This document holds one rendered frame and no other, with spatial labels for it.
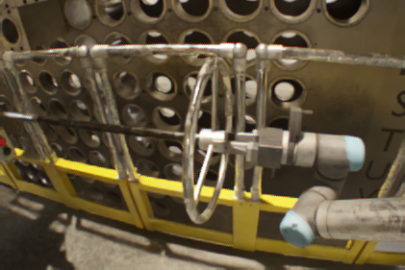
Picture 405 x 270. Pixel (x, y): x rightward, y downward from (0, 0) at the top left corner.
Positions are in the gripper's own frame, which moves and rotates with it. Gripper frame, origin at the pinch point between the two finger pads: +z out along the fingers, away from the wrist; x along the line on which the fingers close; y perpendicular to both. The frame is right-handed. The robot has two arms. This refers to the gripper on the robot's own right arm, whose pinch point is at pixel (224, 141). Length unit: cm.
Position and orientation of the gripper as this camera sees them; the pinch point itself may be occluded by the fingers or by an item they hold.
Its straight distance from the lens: 61.7
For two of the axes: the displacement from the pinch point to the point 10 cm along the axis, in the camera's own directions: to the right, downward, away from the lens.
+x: 2.8, -2.5, 9.3
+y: -0.1, 9.7, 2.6
